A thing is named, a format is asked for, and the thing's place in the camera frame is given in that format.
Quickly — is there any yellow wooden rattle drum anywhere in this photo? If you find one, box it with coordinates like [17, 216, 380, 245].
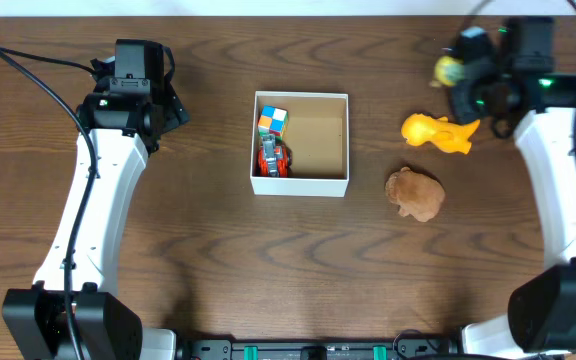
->
[430, 55, 465, 88]

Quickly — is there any colourful two-by-two puzzle cube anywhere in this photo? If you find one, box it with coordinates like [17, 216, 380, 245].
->
[257, 105, 288, 140]

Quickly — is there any red and grey toy truck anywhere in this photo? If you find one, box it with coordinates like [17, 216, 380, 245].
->
[257, 134, 292, 178]

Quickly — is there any brown plush toy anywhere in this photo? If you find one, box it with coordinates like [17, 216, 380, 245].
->
[385, 167, 446, 222]

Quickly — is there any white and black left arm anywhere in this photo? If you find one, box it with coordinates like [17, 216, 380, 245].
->
[2, 73, 188, 359]

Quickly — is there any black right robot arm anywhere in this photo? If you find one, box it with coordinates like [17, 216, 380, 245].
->
[450, 16, 576, 359]

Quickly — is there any orange toy dinosaur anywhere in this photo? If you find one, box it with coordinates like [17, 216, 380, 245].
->
[401, 113, 480, 155]

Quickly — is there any white cardboard box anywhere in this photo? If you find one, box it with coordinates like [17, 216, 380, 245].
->
[249, 91, 350, 197]

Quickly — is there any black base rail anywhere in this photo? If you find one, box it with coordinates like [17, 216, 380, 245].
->
[174, 334, 461, 360]

